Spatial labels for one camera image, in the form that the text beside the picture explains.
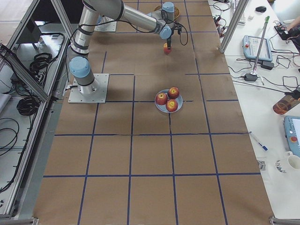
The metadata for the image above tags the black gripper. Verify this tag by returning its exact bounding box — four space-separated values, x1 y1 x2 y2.
167 34 172 49

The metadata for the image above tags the red yellow striped apple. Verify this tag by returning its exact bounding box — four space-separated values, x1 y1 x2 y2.
163 43 172 55

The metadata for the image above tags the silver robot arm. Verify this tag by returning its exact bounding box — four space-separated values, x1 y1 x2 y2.
66 0 180 96

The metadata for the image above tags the woven wicker basket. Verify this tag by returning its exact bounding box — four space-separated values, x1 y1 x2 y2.
154 5 180 20

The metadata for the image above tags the red apple on plate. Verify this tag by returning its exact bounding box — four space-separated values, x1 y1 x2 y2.
167 87 180 99
165 99 178 113
155 92 168 105

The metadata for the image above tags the light blue plate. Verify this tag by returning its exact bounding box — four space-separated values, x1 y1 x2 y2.
155 88 183 113

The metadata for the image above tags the white keyboard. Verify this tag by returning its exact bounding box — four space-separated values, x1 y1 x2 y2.
231 0 248 25

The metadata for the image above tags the blue teach pendant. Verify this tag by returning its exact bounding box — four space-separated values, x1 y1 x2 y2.
284 116 300 157
242 35 273 62

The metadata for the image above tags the black computer mouse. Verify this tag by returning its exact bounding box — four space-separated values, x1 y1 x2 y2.
255 6 267 13

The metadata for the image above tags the brown drink bottle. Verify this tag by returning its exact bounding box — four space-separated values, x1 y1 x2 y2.
273 88 300 115

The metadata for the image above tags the blue white pen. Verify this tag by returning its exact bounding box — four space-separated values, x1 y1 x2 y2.
249 131 268 151

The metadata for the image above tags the white mug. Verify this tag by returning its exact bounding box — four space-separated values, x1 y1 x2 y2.
286 151 300 170

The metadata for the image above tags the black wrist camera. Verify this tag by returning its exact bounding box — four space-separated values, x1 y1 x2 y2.
173 22 182 35

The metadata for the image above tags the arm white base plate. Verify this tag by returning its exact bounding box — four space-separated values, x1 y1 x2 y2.
68 74 109 104
94 15 117 32

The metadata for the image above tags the aluminium frame post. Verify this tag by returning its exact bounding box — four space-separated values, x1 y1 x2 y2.
219 0 248 53

